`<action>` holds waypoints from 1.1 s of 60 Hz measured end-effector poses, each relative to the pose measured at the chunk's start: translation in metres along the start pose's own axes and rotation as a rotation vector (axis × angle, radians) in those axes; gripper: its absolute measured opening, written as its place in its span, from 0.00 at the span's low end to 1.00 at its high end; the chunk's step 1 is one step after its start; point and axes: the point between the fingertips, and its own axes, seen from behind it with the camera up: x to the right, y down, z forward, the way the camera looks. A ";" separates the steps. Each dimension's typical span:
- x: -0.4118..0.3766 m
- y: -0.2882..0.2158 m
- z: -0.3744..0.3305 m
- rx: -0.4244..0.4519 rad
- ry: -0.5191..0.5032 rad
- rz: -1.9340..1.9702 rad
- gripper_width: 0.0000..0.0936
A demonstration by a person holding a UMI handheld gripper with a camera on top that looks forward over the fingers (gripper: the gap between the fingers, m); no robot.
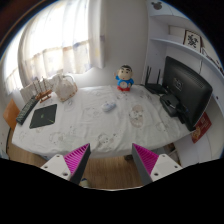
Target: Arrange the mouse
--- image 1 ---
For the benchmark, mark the white computer mouse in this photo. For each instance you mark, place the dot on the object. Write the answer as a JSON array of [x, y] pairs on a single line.
[[108, 106]]

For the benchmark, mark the black keyboard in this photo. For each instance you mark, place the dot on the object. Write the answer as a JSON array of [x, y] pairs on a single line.
[[26, 110]]

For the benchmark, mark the cartoon boy figurine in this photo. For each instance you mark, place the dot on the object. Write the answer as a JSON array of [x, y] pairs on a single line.
[[124, 78]]

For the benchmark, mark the white sheer curtain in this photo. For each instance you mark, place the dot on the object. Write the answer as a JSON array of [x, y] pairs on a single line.
[[66, 36]]

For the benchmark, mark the wooden model ship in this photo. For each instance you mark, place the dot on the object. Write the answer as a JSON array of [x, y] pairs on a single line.
[[42, 92]]

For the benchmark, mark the black mouse pad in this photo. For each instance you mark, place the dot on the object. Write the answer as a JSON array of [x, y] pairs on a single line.
[[43, 116]]

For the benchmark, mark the black computer monitor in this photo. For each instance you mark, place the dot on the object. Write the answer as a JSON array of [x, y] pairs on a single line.
[[187, 93]]

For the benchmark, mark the orange wooden chair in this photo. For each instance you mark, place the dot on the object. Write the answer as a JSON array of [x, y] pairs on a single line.
[[10, 114]]

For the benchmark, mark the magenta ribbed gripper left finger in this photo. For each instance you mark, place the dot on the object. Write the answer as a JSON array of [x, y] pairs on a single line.
[[70, 166]]

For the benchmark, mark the framed calligraphy picture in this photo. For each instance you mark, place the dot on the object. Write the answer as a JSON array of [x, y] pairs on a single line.
[[192, 40]]

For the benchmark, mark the white patterned tablecloth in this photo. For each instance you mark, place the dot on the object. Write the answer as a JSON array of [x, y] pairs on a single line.
[[137, 118]]

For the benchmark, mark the white wall shelf unit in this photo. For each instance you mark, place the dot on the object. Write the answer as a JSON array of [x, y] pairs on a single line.
[[166, 30]]

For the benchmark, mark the black wifi router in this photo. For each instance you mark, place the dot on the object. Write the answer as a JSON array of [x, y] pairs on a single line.
[[154, 88]]

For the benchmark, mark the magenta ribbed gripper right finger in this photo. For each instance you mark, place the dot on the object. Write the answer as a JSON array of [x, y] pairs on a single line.
[[152, 166]]

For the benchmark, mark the red paper packet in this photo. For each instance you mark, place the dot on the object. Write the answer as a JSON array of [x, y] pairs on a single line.
[[202, 127]]

